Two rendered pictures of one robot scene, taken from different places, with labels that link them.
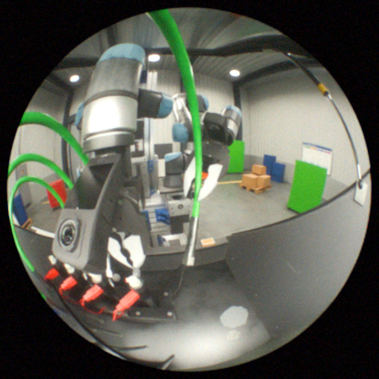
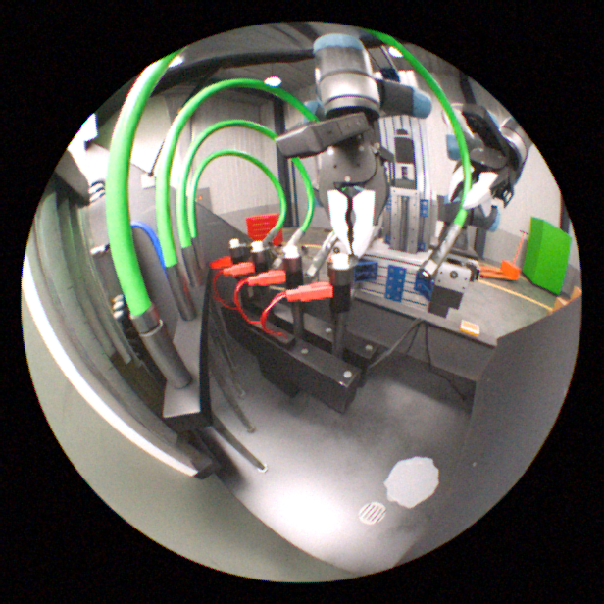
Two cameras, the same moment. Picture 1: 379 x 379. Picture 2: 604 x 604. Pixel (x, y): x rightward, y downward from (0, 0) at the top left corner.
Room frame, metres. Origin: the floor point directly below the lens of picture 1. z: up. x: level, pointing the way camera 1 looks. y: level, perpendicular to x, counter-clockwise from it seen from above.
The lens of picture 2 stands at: (-0.08, -0.06, 1.20)
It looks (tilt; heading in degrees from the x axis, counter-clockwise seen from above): 30 degrees down; 56
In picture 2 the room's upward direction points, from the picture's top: 5 degrees counter-clockwise
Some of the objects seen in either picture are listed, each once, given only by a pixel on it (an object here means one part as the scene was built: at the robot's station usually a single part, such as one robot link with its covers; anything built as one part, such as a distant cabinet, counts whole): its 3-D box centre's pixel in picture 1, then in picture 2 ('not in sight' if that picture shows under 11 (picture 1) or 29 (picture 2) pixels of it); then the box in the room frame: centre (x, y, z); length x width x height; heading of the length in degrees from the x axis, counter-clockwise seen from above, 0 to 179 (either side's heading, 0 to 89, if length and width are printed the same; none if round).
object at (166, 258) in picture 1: (155, 262); (383, 327); (0.32, 0.14, 0.87); 0.62 x 0.04 x 0.16; 102
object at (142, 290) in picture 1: (149, 297); (342, 330); (0.10, 0.09, 1.01); 0.05 x 0.03 x 0.21; 12
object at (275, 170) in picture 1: (273, 167); not in sight; (5.21, -4.25, 0.61); 1.26 x 0.48 x 1.22; 18
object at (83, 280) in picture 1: (94, 288); (271, 300); (0.06, 0.25, 1.01); 0.05 x 0.03 x 0.21; 12
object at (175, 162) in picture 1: (173, 162); (458, 208); (0.86, 0.11, 1.20); 0.13 x 0.12 x 0.14; 105
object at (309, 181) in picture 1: (309, 188); not in sight; (1.92, -3.10, 0.65); 0.95 x 0.86 x 1.30; 26
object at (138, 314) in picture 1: (122, 307); (287, 352); (0.06, 0.21, 0.91); 0.34 x 0.10 x 0.15; 102
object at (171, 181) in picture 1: (173, 178); (454, 233); (0.85, 0.11, 1.09); 0.15 x 0.15 x 0.10
